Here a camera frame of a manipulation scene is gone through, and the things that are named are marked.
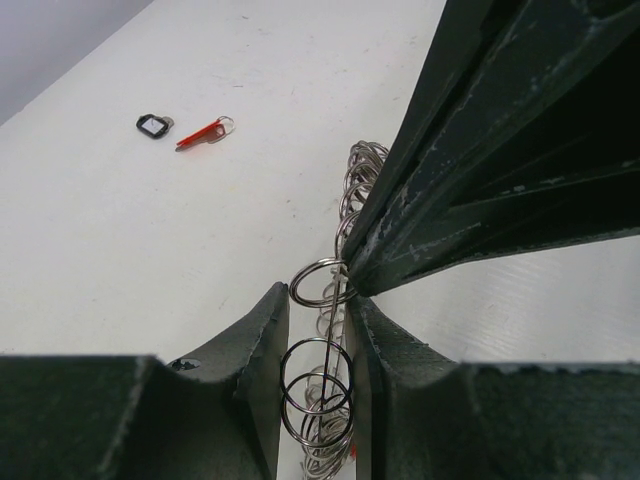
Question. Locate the metal disc with key rings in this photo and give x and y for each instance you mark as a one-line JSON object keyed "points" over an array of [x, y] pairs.
{"points": [[317, 407]]}

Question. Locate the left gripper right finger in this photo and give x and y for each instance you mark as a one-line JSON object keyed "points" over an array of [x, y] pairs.
{"points": [[420, 415]]}

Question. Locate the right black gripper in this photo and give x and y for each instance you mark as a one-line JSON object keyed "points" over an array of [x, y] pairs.
{"points": [[525, 150]]}

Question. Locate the red key tag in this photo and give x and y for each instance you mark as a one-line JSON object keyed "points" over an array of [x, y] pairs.
{"points": [[222, 127]]}

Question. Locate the black white key tag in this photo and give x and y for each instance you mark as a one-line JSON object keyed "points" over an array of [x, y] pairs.
{"points": [[153, 126]]}

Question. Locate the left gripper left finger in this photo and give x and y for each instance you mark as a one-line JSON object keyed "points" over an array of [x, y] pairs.
{"points": [[210, 414]]}

